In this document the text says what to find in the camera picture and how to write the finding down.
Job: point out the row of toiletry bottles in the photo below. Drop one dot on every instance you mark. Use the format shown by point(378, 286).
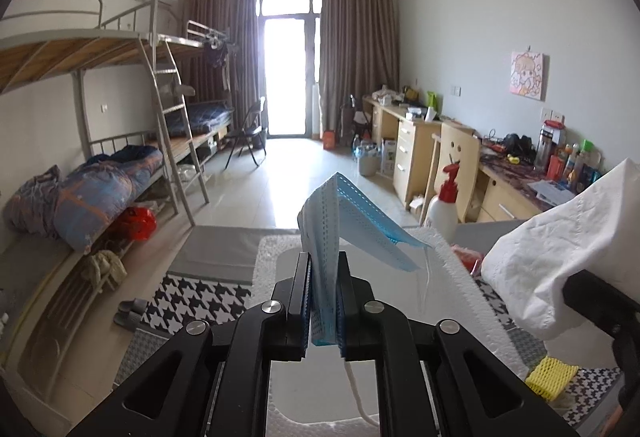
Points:
point(582, 169)

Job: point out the black folding chair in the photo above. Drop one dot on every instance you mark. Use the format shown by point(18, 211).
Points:
point(248, 132)

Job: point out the grey slipper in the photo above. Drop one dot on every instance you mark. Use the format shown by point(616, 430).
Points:
point(135, 304)
point(127, 319)

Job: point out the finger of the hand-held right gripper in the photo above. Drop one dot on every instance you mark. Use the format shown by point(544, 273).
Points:
point(600, 299)
point(631, 387)

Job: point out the glass balcony door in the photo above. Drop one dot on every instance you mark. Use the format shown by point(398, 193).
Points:
point(287, 67)

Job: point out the blue face mask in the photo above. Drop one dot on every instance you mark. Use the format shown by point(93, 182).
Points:
point(325, 227)

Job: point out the houndstooth tablecloth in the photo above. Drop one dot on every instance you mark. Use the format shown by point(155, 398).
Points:
point(200, 302)

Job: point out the wooden chair with smiley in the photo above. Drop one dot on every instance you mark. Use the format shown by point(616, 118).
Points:
point(460, 157)

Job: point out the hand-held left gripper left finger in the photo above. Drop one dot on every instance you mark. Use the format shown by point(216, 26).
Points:
point(306, 327)

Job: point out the black headphones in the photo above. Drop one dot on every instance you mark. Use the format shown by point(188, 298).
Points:
point(517, 146)

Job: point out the white carton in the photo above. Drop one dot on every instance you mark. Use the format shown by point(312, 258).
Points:
point(391, 156)

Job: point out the white bucket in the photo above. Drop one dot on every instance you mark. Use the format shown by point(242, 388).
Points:
point(368, 162)

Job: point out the white papers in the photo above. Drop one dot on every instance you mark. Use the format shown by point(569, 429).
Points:
point(550, 191)

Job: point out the wooden desk with drawers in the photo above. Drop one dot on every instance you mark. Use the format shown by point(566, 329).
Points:
point(415, 142)

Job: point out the yellow foam net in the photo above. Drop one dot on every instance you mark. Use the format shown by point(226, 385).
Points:
point(552, 378)

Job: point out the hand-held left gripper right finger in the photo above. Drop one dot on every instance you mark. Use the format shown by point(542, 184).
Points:
point(342, 327)

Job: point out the white wall socket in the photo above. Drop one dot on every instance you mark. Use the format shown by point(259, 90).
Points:
point(553, 116)

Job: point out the red snack packet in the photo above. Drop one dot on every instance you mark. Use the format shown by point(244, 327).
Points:
point(467, 259)

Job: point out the white tissue paper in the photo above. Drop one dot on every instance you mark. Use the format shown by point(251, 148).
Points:
point(565, 227)

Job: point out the purple grey bedding bundle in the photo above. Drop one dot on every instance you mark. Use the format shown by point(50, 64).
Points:
point(35, 207)

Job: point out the large metal bunk bed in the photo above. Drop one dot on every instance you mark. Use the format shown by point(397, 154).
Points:
point(75, 49)

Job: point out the white pump bottle red top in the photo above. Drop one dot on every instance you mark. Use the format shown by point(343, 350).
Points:
point(442, 212)

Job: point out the white foam box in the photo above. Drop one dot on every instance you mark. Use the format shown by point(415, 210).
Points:
point(465, 312)

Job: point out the orange box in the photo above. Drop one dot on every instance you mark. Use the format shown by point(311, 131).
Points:
point(329, 140)

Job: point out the brown curtain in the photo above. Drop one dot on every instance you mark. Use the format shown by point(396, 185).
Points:
point(357, 42)
point(220, 27)

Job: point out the pink cartoon wall picture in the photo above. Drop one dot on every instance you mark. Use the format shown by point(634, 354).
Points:
point(527, 74)

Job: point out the olive cloth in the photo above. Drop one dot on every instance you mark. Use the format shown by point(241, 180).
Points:
point(102, 269)

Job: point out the green packet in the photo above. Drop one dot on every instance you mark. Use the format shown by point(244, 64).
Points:
point(432, 99)

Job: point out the steel thermos bottle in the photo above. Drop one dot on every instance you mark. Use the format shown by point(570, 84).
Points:
point(547, 144)

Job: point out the red plastic bag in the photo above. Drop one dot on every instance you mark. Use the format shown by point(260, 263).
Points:
point(135, 223)

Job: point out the dark hanging clothes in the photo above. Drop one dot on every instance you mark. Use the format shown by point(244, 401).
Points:
point(218, 57)

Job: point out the blue plaid quilt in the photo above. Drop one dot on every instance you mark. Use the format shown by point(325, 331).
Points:
point(100, 192)

